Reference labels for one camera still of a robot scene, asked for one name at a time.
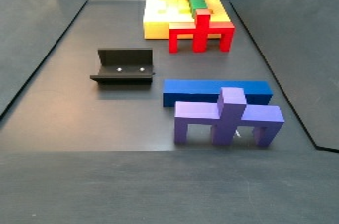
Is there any yellow slotted board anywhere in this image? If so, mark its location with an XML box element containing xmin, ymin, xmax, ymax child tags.
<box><xmin>143</xmin><ymin>0</ymin><xmax>231</xmax><ymax>40</ymax></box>

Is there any red cross-shaped block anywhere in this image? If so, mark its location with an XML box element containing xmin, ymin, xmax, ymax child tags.
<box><xmin>168</xmin><ymin>9</ymin><xmax>236</xmax><ymax>53</ymax></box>

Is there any blue rectangular bar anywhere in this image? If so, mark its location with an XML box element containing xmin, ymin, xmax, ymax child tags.
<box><xmin>163</xmin><ymin>79</ymin><xmax>272</xmax><ymax>107</ymax></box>

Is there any purple cross-shaped block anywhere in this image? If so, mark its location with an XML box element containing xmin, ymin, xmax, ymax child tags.
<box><xmin>175</xmin><ymin>87</ymin><xmax>284</xmax><ymax>147</ymax></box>

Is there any black angle bracket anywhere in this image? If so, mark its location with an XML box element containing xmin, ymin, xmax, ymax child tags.
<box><xmin>90</xmin><ymin>48</ymin><xmax>154</xmax><ymax>83</ymax></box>

